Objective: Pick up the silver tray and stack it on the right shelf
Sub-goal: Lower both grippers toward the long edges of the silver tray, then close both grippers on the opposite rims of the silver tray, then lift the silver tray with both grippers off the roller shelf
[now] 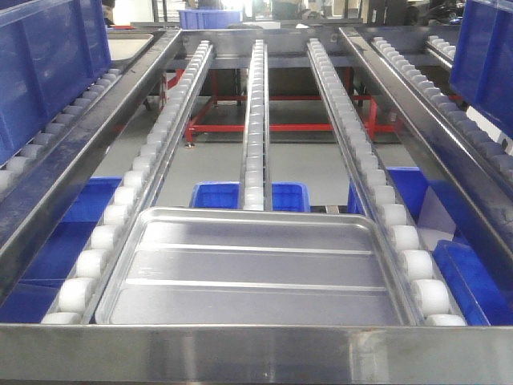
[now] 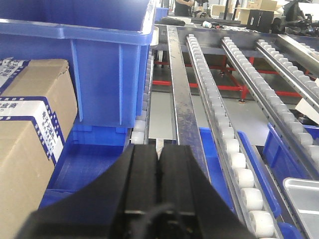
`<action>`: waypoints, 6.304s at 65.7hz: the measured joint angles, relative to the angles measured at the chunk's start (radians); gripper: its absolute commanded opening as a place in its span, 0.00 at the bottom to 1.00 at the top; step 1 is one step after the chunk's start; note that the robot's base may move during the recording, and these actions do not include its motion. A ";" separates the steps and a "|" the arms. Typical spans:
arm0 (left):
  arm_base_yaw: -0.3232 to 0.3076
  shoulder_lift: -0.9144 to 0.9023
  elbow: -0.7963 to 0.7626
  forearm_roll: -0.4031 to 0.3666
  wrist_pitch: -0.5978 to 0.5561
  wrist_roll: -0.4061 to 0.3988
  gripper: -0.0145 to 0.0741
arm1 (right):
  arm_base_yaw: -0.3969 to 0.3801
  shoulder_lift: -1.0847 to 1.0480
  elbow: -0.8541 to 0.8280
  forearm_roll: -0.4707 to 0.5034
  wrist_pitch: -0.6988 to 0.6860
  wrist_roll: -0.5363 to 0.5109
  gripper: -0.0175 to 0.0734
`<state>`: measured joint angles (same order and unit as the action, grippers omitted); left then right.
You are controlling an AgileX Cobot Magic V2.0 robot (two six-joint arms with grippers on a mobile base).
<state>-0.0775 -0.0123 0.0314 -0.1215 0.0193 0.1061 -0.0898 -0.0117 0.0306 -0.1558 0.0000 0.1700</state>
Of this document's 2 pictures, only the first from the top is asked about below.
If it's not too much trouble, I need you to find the silver ribbed metal tray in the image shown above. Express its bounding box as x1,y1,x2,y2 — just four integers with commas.
95,208,420,326

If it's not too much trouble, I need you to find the grey tray far left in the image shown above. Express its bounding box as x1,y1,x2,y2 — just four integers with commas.
107,31,154,66

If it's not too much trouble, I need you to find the middle white roller track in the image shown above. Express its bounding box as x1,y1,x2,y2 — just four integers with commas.
239,39,273,211

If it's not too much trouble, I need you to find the blue bin below centre right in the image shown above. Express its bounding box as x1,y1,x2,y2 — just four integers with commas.
272,181,310,213

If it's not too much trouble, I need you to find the blue bin below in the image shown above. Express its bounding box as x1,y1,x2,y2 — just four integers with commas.
347,167,429,223
1,176,121,323
189,181,239,209
272,181,310,213

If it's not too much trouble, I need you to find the blue bin below centre left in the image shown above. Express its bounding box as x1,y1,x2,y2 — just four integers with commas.
189,181,239,209

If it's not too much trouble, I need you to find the distant blue bin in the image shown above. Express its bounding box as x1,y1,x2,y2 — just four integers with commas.
179,9,243,30

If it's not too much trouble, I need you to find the blue bin lower right corner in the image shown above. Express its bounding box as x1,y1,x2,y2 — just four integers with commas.
431,238,513,326

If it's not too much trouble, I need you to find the far left roller track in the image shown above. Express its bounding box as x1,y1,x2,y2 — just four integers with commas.
1,68,121,200

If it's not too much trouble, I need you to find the far right roller track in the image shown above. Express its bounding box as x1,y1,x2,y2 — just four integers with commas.
372,36,512,184

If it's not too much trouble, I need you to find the large blue bin left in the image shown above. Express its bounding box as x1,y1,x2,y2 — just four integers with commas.
1,1,111,163

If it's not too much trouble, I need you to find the large blue bin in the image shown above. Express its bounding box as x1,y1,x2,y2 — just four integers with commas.
450,1,512,137
1,1,111,163

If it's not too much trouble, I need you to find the large blue bin right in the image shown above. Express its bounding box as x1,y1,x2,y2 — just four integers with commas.
450,1,512,137

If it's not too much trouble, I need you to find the red metal cart frame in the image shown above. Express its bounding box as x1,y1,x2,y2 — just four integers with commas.
161,66,466,146

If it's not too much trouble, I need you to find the right steel divider rail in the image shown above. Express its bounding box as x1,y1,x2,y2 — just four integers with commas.
340,27,512,274

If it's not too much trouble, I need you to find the steel divider rail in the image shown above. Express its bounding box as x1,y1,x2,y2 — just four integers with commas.
340,27,512,274
1,30,181,298

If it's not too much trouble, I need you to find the left steel divider rail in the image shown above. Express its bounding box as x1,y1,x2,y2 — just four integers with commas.
1,30,181,298

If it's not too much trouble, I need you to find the steel front shelf rail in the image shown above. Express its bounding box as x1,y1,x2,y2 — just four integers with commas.
1,324,512,384

